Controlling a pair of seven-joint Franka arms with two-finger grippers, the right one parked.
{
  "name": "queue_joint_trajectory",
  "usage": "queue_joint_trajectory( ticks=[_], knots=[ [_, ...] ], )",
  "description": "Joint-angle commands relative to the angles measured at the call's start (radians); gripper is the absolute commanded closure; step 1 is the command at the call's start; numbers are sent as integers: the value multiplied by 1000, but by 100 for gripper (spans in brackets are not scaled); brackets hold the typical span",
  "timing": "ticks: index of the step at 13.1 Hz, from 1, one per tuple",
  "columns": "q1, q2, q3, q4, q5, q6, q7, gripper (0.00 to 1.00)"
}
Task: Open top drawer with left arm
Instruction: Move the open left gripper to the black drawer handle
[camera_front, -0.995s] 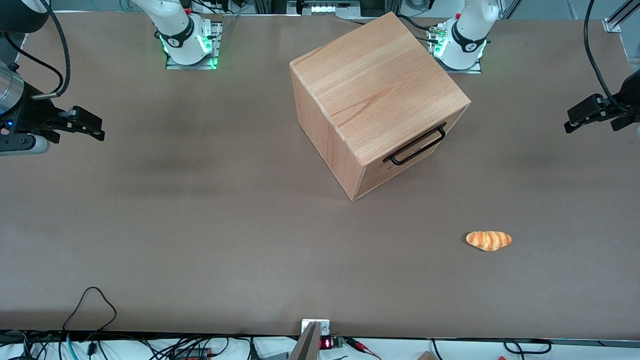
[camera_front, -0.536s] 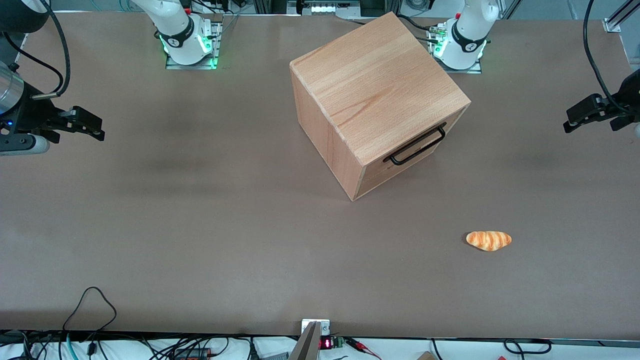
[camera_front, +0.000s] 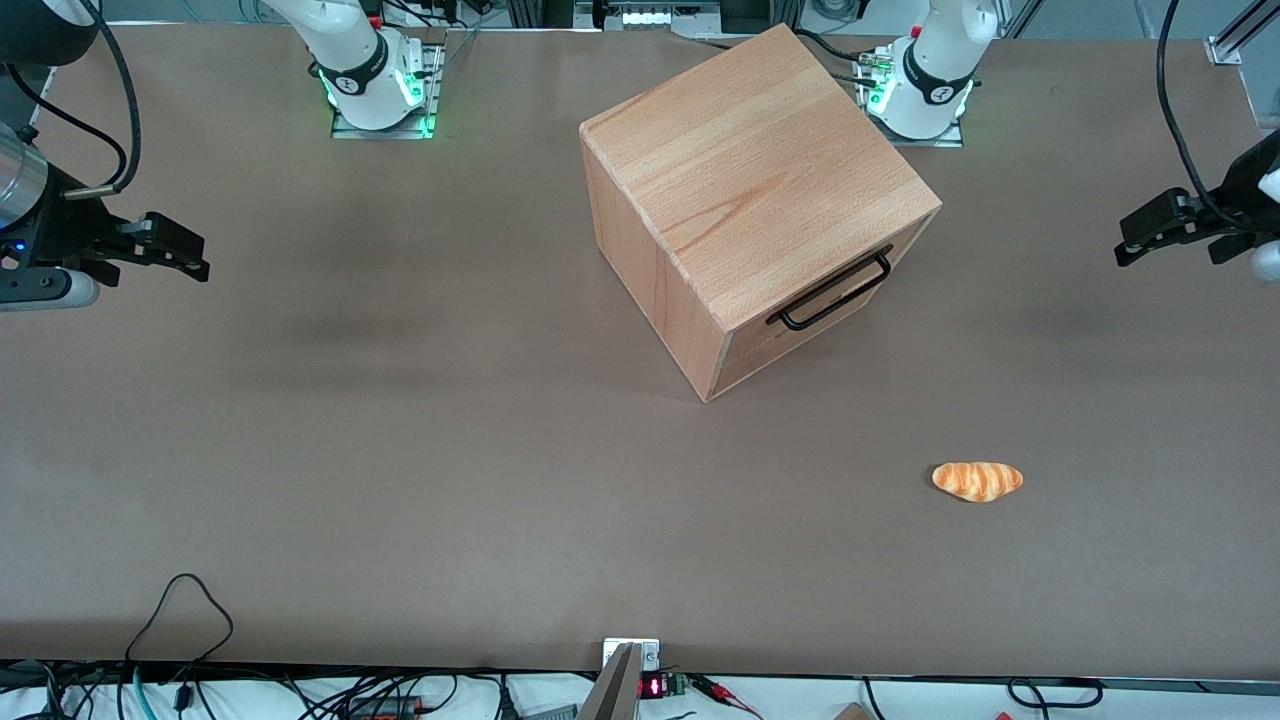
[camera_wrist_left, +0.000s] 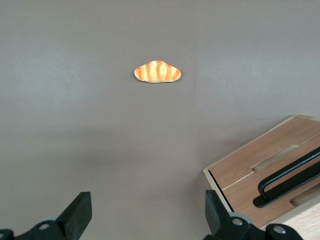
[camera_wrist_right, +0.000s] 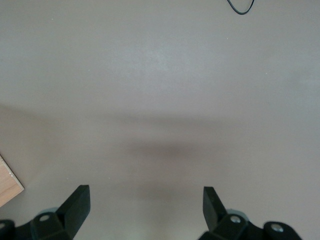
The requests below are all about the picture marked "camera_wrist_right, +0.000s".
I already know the thin black looped cable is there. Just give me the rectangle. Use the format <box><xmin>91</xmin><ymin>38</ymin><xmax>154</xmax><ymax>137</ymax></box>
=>
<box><xmin>226</xmin><ymin>0</ymin><xmax>255</xmax><ymax>15</ymax></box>

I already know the wooden drawer cabinet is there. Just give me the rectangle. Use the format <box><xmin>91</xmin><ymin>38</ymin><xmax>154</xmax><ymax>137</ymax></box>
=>
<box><xmin>0</xmin><ymin>153</ymin><xmax>25</xmax><ymax>208</ymax></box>

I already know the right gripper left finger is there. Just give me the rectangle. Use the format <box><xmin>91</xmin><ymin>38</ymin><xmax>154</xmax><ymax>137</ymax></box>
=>
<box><xmin>29</xmin><ymin>184</ymin><xmax>91</xmax><ymax>240</ymax></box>

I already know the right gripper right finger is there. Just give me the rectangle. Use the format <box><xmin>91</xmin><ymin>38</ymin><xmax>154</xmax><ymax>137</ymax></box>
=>
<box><xmin>199</xmin><ymin>186</ymin><xmax>266</xmax><ymax>240</ymax></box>

